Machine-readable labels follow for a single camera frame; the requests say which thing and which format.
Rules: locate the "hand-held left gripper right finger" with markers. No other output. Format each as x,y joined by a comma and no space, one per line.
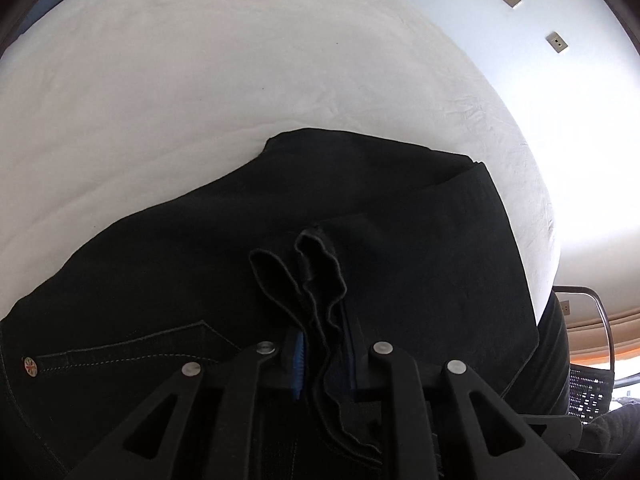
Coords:
352,360

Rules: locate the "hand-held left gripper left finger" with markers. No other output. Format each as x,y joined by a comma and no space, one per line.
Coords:
299,367

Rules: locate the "black pants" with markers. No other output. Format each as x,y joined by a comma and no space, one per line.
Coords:
200,260

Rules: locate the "black mesh chair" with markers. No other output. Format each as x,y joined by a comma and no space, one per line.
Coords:
592,390

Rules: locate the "person's grey trouser leg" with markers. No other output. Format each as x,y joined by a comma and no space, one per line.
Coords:
615,430

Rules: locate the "small wall socket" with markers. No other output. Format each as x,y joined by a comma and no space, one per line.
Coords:
565,307

